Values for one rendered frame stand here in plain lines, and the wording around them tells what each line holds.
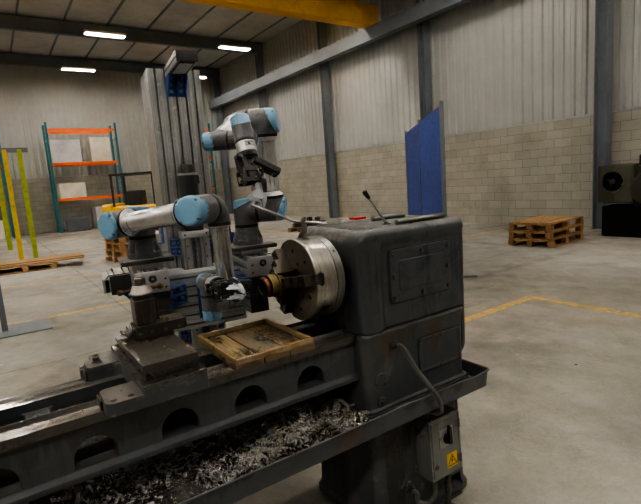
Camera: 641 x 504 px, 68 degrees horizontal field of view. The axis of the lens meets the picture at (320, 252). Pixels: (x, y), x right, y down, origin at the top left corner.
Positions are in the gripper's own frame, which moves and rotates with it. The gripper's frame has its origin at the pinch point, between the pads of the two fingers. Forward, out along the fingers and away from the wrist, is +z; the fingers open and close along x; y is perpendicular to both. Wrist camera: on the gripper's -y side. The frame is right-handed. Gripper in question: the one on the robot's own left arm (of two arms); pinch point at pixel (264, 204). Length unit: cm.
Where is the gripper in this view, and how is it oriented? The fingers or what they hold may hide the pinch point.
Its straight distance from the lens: 180.0
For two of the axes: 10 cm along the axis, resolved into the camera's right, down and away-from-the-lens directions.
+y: -8.3, 1.4, -5.4
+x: 5.1, -2.3, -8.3
